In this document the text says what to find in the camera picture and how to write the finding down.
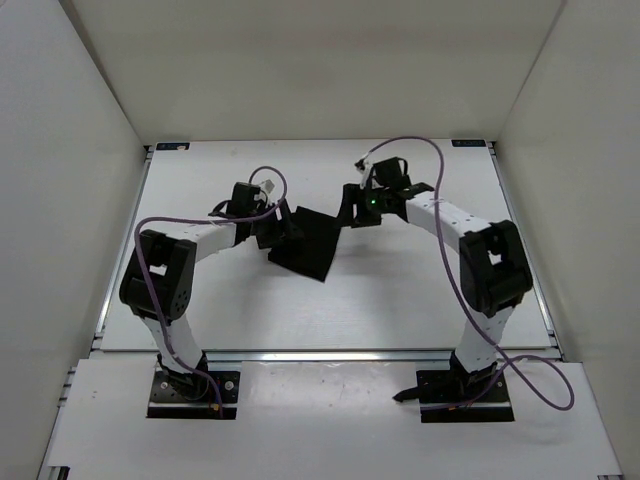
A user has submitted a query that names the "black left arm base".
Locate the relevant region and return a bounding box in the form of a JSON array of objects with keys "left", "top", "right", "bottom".
[{"left": 146, "top": 358, "right": 241, "bottom": 420}]

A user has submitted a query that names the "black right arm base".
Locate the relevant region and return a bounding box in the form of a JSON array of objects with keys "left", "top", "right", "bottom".
[{"left": 393, "top": 354, "right": 515, "bottom": 424}]

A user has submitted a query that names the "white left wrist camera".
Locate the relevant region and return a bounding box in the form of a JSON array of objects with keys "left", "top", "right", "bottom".
[{"left": 258, "top": 179, "right": 275, "bottom": 198}]

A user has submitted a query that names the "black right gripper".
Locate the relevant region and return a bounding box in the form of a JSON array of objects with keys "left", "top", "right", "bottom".
[{"left": 335, "top": 184, "right": 390, "bottom": 229}]

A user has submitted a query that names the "dark left corner label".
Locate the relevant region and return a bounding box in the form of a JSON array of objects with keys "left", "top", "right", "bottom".
[{"left": 155, "top": 142, "right": 190, "bottom": 151}]

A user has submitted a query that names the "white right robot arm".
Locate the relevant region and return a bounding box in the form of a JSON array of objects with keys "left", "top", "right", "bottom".
[{"left": 337, "top": 157, "right": 533, "bottom": 401}]

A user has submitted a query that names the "dark right corner label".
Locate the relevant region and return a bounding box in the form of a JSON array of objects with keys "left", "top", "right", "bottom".
[{"left": 451, "top": 139, "right": 486, "bottom": 148}]

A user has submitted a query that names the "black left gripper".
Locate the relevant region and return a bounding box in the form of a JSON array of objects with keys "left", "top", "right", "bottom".
[{"left": 248, "top": 198, "right": 304, "bottom": 249}]

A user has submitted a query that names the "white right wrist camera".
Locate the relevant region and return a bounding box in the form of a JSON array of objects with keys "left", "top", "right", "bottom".
[{"left": 354, "top": 154, "right": 372, "bottom": 189}]

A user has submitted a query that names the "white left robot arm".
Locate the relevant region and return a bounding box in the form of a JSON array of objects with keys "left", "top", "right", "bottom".
[{"left": 119, "top": 181, "right": 302, "bottom": 398}]

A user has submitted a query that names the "black skirt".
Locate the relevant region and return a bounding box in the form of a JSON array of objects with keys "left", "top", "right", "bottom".
[{"left": 267, "top": 206, "right": 341, "bottom": 282}]

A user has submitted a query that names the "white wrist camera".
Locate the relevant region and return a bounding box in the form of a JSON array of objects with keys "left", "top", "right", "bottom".
[
  {"left": 258, "top": 179, "right": 275, "bottom": 198},
  {"left": 354, "top": 154, "right": 372, "bottom": 189}
]

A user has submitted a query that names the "dark corner label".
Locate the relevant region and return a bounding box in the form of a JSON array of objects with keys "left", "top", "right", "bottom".
[
  {"left": 451, "top": 139, "right": 486, "bottom": 148},
  {"left": 155, "top": 142, "right": 190, "bottom": 151}
]

